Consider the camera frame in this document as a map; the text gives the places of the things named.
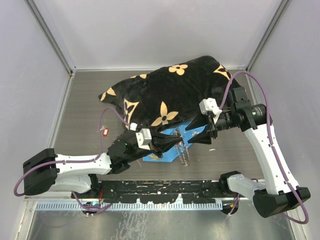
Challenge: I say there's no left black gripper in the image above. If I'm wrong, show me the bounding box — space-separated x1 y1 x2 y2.
125 130 182 163

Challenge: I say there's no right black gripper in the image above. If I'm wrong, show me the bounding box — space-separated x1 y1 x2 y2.
185 107 237 145

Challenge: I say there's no large metal keyring with rings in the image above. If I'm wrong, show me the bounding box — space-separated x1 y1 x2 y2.
173 128 190 167

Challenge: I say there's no red key tag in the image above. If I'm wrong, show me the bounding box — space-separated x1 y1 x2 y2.
98 125 109 137

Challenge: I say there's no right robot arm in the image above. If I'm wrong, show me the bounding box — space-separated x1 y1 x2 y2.
186 87 311 218

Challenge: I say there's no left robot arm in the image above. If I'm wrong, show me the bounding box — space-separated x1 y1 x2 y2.
20 130 182 198

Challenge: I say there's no blue cartoon print cloth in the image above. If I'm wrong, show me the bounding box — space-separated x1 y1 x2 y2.
142 121 205 163

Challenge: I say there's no black floral plush pillow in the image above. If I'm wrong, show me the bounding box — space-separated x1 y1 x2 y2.
98 55 241 132

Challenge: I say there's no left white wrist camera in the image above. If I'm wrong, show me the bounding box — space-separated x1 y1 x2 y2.
135 128 152 151

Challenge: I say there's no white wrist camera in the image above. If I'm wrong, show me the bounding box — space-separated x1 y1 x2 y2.
135 128 152 151
199 98 222 124

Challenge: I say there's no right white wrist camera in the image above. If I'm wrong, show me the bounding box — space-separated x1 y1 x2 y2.
199 98 222 124

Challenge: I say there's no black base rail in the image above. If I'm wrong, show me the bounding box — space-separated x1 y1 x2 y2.
76 180 241 204

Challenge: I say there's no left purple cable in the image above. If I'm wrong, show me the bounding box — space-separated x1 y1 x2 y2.
13 107 138 216

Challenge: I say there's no purple cable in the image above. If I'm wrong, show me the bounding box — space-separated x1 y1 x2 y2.
13 107 138 216
218 71 310 224

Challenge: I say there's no white slotted cable duct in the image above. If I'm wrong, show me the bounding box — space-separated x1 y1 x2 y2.
35 200 223 211

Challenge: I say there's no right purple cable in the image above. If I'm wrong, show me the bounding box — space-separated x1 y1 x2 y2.
218 71 310 224

